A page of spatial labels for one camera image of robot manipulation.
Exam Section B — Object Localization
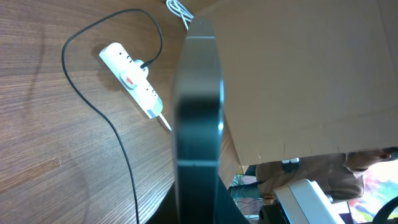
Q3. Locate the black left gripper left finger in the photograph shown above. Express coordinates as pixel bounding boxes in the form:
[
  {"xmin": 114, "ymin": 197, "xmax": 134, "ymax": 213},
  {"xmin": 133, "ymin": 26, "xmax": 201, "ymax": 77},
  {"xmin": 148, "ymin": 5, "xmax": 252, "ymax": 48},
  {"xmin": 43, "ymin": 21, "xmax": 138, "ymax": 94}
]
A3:
[{"xmin": 146, "ymin": 184, "xmax": 178, "ymax": 224}]

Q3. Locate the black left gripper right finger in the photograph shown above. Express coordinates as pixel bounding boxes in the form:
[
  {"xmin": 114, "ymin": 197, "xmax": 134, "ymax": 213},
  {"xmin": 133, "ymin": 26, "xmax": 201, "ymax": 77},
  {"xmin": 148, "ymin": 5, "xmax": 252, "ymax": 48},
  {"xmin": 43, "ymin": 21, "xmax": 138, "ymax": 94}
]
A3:
[{"xmin": 215, "ymin": 177, "xmax": 249, "ymax": 224}]

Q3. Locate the blue screen Galaxy smartphone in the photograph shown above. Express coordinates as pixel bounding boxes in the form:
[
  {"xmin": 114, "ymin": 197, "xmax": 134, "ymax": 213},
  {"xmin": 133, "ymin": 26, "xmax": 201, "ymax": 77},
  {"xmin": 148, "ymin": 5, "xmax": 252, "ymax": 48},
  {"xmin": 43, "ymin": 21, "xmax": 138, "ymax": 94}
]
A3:
[{"xmin": 172, "ymin": 17, "xmax": 224, "ymax": 223}]

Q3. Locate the black USB charging cable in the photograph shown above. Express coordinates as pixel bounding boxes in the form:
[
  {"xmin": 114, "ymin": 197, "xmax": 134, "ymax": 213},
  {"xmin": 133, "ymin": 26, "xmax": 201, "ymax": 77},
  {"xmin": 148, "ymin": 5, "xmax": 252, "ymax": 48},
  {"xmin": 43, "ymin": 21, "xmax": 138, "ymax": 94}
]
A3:
[{"xmin": 61, "ymin": 8, "xmax": 164, "ymax": 224}]

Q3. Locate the white USB charger plug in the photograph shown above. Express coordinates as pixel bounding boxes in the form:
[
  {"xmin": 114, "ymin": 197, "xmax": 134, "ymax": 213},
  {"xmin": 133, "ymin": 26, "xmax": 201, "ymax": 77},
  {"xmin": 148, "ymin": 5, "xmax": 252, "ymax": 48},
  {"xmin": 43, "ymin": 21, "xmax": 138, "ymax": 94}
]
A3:
[{"xmin": 119, "ymin": 60, "xmax": 149, "ymax": 90}]

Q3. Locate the person in beige clothes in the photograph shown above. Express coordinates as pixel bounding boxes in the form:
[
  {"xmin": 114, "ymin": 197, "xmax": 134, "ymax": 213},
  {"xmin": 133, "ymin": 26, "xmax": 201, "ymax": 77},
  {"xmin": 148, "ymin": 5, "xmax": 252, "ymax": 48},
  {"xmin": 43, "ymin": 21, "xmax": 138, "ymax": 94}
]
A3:
[{"xmin": 229, "ymin": 147, "xmax": 393, "ymax": 206}]

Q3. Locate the brown cardboard panel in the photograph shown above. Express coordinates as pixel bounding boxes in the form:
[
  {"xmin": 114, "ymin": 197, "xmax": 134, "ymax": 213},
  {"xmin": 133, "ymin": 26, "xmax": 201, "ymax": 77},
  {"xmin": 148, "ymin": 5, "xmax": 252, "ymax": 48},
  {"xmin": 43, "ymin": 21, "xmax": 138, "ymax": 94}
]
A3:
[{"xmin": 195, "ymin": 0, "xmax": 397, "ymax": 165}]

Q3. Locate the white power strip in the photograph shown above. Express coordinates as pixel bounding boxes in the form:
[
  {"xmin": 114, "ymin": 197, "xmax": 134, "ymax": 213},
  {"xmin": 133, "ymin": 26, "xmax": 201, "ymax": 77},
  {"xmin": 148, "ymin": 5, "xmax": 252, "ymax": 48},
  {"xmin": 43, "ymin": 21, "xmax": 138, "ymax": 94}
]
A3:
[{"xmin": 99, "ymin": 42, "xmax": 163, "ymax": 119}]

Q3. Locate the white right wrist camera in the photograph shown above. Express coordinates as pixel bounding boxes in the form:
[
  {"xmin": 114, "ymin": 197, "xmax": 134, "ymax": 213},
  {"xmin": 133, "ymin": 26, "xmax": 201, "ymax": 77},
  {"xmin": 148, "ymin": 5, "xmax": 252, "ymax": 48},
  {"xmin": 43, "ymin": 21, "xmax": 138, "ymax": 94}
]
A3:
[{"xmin": 274, "ymin": 179, "xmax": 344, "ymax": 224}]

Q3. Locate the white power strip cord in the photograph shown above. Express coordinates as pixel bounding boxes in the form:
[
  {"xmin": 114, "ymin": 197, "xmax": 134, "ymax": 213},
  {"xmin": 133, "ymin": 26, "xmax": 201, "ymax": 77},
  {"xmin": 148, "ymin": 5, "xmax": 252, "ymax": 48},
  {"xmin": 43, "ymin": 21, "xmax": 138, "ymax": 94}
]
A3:
[{"xmin": 159, "ymin": 0, "xmax": 195, "ymax": 132}]

